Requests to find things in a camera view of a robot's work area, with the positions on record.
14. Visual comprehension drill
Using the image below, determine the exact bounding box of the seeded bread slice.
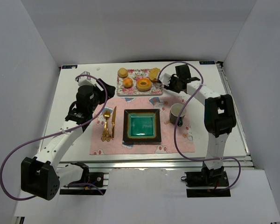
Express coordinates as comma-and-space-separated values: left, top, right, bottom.
148, 68, 161, 82

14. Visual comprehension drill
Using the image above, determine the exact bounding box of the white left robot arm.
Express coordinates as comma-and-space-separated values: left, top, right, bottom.
21, 79, 116, 200

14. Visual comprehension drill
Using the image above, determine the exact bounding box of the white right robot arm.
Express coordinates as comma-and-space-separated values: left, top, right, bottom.
157, 62, 237, 178

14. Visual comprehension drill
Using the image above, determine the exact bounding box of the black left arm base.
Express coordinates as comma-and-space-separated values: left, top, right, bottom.
57, 162, 109, 196

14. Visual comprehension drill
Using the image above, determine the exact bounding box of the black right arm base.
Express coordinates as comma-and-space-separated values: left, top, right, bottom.
181, 166, 231, 198

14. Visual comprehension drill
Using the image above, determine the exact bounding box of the golden round bread roll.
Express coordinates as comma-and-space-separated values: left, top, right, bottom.
123, 77, 133, 88

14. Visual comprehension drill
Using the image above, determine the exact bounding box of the flat round bread bun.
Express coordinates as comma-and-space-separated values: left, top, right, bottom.
118, 68, 128, 78

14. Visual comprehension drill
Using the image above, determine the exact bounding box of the floral serving tray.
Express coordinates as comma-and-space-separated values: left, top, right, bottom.
116, 68, 163, 97

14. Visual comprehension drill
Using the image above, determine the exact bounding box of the dark patterned mug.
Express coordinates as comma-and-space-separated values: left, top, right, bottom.
164, 103, 187, 127

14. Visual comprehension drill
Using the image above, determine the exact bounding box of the gold knife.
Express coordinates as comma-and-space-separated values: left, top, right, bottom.
111, 106, 117, 140

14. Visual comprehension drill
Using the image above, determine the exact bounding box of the blue table label right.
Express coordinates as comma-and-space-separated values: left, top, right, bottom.
199, 61, 216, 65

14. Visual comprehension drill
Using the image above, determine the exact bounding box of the blue table label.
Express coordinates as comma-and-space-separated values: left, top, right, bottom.
199, 61, 216, 65
61, 65, 77, 70

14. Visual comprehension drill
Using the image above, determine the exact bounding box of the blue table label left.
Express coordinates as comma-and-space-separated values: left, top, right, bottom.
61, 65, 77, 70

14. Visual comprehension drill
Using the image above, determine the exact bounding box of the gold fork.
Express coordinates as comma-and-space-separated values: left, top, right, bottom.
101, 110, 111, 142

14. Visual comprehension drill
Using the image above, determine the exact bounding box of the pink bunny placemat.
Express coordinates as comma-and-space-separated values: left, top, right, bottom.
90, 96, 195, 155

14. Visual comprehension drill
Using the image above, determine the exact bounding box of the black and teal square plate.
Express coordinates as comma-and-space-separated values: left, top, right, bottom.
123, 109, 161, 143

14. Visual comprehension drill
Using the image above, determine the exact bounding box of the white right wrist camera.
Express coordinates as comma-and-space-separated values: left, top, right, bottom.
159, 73, 171, 86

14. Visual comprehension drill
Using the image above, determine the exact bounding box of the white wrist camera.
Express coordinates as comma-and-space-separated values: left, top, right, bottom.
159, 73, 171, 86
75, 71, 96, 86

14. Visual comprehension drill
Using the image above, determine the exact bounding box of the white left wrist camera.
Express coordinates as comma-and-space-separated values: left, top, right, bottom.
75, 71, 96, 86

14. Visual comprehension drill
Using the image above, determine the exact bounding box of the ring-shaped bagel bread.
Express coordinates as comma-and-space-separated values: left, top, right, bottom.
136, 78, 152, 91

